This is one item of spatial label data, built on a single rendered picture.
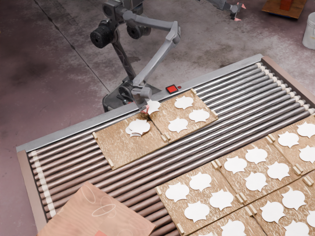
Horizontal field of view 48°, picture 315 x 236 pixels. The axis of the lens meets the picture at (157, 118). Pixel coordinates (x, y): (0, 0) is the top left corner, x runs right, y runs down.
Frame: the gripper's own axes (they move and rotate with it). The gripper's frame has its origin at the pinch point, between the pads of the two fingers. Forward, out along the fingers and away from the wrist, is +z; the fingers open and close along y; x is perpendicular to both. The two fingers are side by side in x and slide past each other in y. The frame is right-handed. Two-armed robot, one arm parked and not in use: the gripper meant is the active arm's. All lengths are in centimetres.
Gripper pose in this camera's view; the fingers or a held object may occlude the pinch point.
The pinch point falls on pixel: (143, 109)
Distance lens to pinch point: 241.0
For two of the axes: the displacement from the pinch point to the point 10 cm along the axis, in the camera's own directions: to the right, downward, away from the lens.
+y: -4.8, -6.2, 6.2
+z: 2.5, 5.8, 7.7
